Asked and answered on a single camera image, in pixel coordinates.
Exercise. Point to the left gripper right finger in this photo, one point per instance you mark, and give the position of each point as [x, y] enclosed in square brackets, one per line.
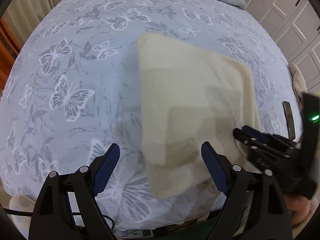
[254, 207]

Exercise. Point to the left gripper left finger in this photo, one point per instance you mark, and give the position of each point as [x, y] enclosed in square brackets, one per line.
[66, 207]

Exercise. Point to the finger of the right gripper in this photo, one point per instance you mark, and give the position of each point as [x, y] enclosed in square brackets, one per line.
[244, 138]
[256, 134]

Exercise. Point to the cream knit cardigan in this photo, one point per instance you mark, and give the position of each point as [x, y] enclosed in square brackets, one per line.
[190, 95]

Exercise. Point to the person's right hand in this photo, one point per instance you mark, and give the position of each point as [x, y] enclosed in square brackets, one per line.
[300, 207]

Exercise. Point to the black smartphone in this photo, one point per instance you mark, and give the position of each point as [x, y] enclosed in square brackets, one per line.
[289, 120]

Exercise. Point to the beige folded garment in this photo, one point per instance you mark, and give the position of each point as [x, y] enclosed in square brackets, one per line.
[298, 82]

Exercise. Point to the blue butterfly bedspread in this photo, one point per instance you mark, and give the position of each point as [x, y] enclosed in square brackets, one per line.
[74, 90]

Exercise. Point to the white wardrobe doors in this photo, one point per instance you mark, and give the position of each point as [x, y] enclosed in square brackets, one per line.
[294, 26]

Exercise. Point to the orange curtain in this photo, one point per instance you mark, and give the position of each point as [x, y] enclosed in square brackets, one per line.
[9, 50]

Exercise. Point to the cream curtain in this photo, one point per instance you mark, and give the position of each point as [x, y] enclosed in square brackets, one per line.
[23, 16]

